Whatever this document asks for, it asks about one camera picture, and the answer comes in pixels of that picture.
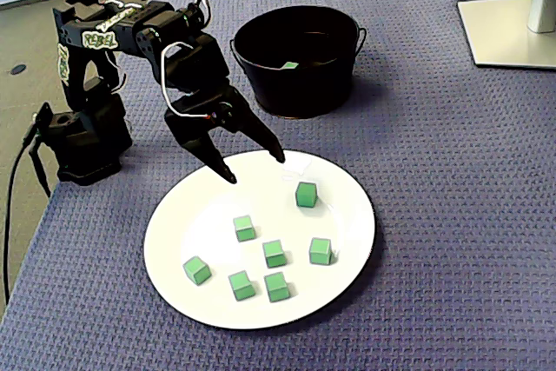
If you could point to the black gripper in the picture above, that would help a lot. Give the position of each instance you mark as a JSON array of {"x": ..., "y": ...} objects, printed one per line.
[{"x": 204, "y": 121}]

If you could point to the green cube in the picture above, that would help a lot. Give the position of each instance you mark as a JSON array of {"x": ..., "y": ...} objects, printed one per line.
[
  {"x": 289, "y": 66},
  {"x": 196, "y": 271},
  {"x": 320, "y": 252},
  {"x": 241, "y": 286},
  {"x": 306, "y": 195},
  {"x": 274, "y": 254},
  {"x": 276, "y": 287},
  {"x": 244, "y": 229}
]

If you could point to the black robot arm with stickers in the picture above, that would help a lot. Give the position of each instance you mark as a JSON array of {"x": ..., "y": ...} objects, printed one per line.
[{"x": 87, "y": 145}]

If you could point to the white round plate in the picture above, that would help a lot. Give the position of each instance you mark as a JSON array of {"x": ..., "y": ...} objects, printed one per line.
[{"x": 195, "y": 223}]

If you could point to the black metal bucket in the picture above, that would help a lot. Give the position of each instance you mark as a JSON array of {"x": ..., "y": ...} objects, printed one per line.
[{"x": 299, "y": 93}]

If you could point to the black round floor cover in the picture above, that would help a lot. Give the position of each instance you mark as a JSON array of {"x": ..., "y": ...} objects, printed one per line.
[{"x": 17, "y": 70}]

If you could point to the blue woven table mat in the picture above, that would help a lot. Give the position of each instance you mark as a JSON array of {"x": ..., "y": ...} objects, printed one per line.
[{"x": 434, "y": 214}]

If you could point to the white monitor stand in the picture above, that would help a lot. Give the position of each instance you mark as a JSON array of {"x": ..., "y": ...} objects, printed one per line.
[{"x": 499, "y": 32}]

